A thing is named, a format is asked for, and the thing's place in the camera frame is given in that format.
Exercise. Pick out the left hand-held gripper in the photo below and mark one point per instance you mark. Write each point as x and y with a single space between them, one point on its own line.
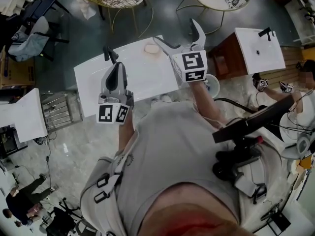
105 113

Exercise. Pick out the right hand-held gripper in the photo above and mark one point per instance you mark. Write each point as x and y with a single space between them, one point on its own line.
194 63

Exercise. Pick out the cream soap bar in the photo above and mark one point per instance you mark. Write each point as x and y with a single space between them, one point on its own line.
151 48

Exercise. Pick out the person's left forearm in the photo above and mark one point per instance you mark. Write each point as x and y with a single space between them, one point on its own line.
125 136

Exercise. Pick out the person's right forearm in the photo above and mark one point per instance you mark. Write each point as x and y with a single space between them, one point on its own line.
206 104

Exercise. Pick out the black sink faucet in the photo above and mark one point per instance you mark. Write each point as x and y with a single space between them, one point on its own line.
108 54

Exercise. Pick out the white plastic bucket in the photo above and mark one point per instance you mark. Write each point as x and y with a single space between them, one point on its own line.
214 85

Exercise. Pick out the steel bar rack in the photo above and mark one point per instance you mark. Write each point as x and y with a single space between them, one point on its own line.
59 112

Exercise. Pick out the white cabinet sink basin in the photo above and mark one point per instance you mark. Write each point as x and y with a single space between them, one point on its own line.
261 58

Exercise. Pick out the black angular faucet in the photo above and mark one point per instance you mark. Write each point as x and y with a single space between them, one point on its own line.
267 33

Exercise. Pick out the beige draped cloth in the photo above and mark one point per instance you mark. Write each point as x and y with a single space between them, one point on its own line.
85 4

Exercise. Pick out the person's grey shirt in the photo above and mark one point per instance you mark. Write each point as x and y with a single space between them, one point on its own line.
172 144

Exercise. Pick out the light blue cloth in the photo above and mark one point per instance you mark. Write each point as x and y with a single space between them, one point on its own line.
29 45

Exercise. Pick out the white L-shaped countertop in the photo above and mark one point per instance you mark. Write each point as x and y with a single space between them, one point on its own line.
27 114

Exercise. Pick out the brown cardboard box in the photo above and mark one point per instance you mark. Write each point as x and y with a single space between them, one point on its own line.
14 70

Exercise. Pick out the black flat mounted bar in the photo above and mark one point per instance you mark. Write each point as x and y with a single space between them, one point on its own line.
246 125

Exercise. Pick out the dark blue chair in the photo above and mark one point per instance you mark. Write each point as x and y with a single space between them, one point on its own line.
40 4

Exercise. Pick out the wooden slatted panel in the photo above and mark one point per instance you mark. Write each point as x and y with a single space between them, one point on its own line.
292 58

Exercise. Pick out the black chest-mounted rig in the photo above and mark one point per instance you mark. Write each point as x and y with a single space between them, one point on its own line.
222 169

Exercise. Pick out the black office chair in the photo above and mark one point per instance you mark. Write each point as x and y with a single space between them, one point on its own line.
60 220

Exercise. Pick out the dark round stool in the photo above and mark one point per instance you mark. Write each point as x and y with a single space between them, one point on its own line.
82 227

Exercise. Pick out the person's chin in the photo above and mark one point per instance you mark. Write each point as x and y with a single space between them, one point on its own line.
192 213

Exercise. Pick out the white toilet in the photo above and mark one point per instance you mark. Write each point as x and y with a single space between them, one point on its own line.
302 144

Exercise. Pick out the orange cardboard box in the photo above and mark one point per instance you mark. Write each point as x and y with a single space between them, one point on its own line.
305 163

